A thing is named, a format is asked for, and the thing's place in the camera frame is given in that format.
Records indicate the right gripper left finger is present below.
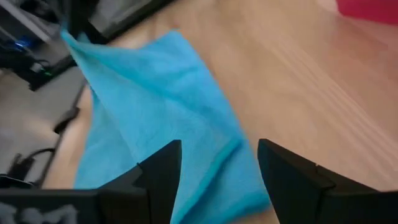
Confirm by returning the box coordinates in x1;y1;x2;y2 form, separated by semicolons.
0;139;183;224

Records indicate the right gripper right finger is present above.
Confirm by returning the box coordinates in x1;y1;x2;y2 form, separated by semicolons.
257;139;398;224

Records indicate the blue microfiber towel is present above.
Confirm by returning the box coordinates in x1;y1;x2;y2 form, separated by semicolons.
60;29;272;224

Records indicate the black power strip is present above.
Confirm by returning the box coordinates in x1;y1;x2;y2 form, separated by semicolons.
28;55;78;92

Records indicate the red plastic tray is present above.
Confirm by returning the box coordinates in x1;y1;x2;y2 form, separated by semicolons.
335;0;398;26

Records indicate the black box with blue lights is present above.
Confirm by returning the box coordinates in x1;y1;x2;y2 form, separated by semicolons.
0;29;37;58

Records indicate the black metal table frame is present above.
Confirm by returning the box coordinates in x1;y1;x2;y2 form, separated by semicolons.
39;0;177;189

